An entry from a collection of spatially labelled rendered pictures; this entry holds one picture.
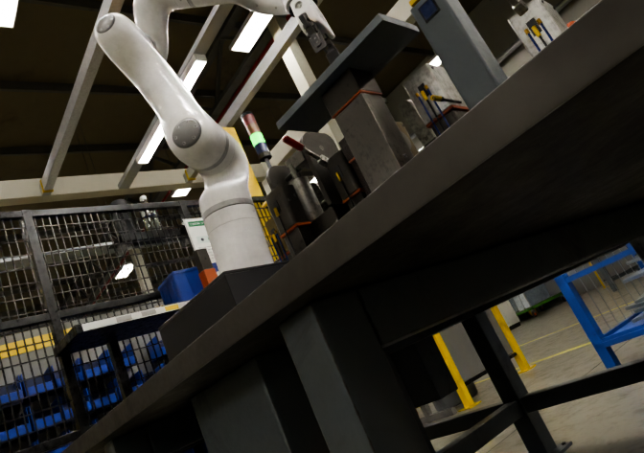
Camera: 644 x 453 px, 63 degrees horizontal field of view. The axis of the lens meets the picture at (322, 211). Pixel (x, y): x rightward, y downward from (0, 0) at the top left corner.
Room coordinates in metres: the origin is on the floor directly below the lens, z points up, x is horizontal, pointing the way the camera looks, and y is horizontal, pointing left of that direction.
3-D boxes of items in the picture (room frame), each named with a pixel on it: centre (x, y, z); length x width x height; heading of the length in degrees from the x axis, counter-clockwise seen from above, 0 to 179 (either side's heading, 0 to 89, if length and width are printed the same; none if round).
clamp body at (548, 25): (0.96, -0.55, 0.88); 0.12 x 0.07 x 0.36; 140
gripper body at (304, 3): (1.09, -0.17, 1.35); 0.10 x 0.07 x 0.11; 160
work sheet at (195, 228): (2.22, 0.50, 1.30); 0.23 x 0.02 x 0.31; 140
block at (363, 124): (1.08, -0.17, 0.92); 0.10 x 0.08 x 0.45; 50
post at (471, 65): (0.91, -0.37, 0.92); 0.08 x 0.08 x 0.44; 50
